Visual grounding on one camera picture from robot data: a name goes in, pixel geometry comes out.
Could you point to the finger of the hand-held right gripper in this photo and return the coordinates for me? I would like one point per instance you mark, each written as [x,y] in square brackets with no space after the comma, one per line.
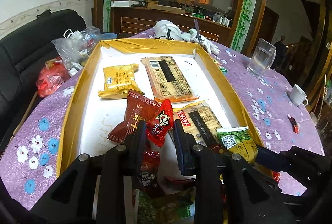
[268,159]

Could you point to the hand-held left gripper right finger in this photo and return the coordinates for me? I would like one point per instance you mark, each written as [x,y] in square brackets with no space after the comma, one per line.
[179,141]

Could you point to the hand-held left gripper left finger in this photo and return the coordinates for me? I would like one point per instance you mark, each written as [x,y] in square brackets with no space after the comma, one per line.
[141,141]

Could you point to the red cow-print candy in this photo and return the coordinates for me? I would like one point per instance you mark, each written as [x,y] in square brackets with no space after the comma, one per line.
[276,176]
[159,122]

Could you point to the red-brown snack packet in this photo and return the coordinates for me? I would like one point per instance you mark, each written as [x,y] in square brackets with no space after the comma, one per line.
[134,115]

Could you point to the cracker packet yellow edge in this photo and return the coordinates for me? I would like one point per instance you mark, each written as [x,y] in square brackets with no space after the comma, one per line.
[199,120]

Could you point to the green snack packet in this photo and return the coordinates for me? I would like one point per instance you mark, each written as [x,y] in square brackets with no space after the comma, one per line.
[160,209]
[238,142]

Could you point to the black-red candy packet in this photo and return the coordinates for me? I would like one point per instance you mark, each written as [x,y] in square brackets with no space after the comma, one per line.
[147,177]

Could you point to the dark red nougat bar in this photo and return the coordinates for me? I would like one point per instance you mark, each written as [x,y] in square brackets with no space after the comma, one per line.
[215,148]

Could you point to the yellow-edged cardboard box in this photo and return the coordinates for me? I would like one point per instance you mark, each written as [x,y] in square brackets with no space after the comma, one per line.
[90,115]

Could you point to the cracker packet orange edge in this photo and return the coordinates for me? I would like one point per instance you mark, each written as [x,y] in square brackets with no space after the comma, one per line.
[168,78]

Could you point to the yellow snack packet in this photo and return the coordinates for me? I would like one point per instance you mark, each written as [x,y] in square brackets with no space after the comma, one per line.
[119,79]

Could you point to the small red candy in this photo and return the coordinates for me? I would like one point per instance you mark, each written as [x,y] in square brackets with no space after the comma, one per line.
[293,122]

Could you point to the white cup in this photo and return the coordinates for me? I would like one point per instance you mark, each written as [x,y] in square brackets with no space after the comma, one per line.
[298,95]

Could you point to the small green biscuit packet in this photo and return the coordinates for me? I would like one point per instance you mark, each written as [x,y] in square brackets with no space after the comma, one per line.
[220,66]

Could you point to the purple floral tablecloth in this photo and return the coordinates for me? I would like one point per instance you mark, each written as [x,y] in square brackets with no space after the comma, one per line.
[39,135]

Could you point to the white glove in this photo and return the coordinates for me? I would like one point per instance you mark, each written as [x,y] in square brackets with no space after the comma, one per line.
[207,42]

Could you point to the clear glass mug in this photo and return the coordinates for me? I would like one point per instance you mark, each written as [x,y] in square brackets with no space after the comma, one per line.
[260,56]

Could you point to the red plastic bag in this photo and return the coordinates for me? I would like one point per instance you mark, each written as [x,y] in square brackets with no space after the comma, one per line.
[51,81]

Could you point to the wooden stair railing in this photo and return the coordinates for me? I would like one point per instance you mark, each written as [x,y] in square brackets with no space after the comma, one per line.
[298,55]

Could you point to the grey phone stand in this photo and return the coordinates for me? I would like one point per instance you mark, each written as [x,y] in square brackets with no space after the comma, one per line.
[197,30]

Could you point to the clear plastic bag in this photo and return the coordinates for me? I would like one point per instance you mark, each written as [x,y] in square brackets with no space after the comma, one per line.
[72,50]

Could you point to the wooden counter cabinet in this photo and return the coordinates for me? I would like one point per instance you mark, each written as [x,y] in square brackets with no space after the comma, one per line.
[134,21]

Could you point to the row of small bottles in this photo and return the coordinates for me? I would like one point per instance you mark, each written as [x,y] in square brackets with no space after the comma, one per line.
[223,21]

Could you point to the white ear-loop mask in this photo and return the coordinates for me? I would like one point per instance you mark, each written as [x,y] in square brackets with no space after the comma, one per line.
[69,33]

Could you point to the wooden flat box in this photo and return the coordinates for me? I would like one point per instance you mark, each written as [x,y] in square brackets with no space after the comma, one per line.
[166,8]

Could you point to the black microphone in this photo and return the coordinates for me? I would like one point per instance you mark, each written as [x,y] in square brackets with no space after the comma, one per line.
[140,5]

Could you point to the white flat box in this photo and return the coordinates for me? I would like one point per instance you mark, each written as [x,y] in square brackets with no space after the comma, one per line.
[120,4]

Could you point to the black sofa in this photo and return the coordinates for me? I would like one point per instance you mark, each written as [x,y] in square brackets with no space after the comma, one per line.
[26,52]

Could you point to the bamboo painted wall frame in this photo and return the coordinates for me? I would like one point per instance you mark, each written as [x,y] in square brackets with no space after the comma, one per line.
[249,0]

